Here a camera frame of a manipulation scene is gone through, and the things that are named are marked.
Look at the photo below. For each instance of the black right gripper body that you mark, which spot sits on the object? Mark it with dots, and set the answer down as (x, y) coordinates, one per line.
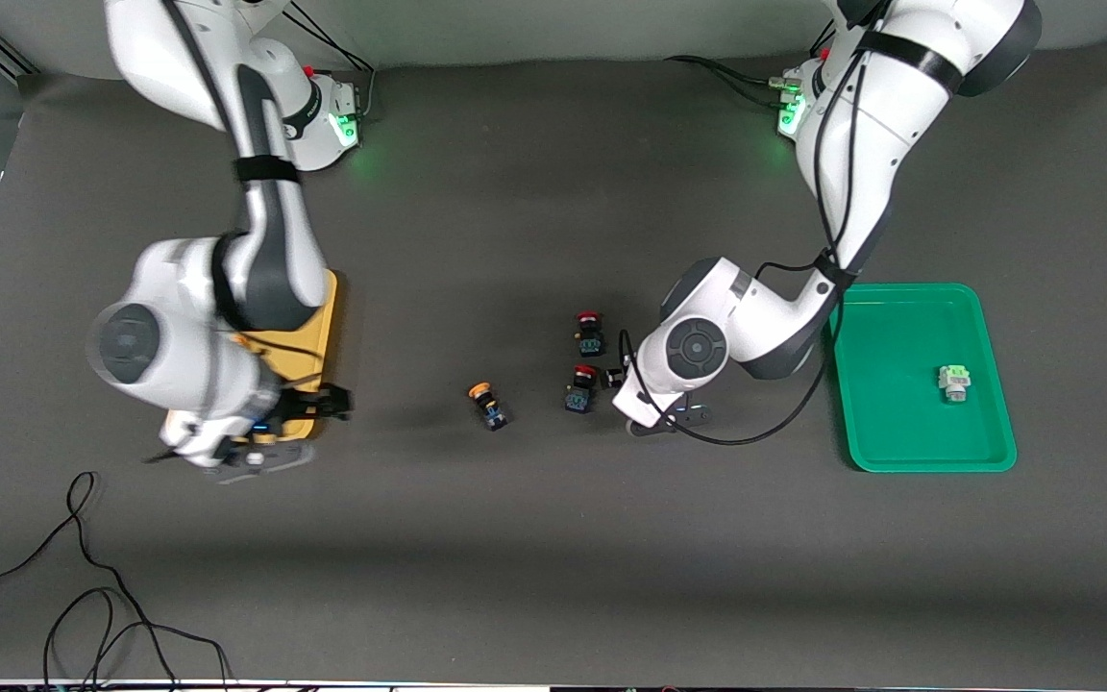
(308, 403)

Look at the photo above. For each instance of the yellow cap push button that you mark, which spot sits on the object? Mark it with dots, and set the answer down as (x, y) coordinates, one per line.
(488, 406)

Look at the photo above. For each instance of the green white push button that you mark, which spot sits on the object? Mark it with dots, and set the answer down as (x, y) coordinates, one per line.
(954, 383)

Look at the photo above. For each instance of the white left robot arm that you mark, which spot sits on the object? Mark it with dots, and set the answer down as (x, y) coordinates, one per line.
(861, 163)

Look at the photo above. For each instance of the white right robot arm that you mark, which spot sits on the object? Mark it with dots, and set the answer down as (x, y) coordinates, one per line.
(179, 336)

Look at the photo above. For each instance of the red cap push button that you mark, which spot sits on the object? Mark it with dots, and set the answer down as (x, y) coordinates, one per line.
(590, 336)
(580, 392)

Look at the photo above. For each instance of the yellow plastic tray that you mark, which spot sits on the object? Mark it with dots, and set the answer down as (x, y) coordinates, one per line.
(308, 332)

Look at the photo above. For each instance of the dark grey table mat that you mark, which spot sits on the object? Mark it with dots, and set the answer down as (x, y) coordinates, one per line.
(553, 557)

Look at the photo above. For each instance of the green plastic tray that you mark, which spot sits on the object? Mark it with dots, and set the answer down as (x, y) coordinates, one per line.
(899, 404)

